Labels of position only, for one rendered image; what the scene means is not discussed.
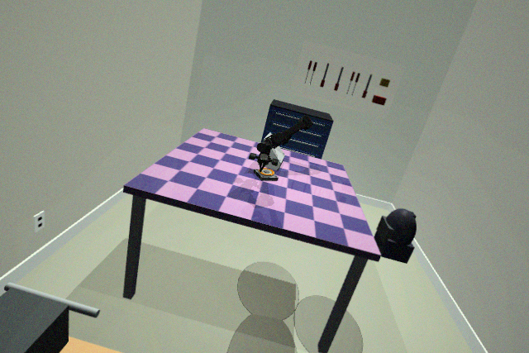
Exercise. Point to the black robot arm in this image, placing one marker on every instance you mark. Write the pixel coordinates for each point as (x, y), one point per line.
(281, 138)

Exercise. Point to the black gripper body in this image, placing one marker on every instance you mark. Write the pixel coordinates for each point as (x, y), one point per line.
(254, 156)

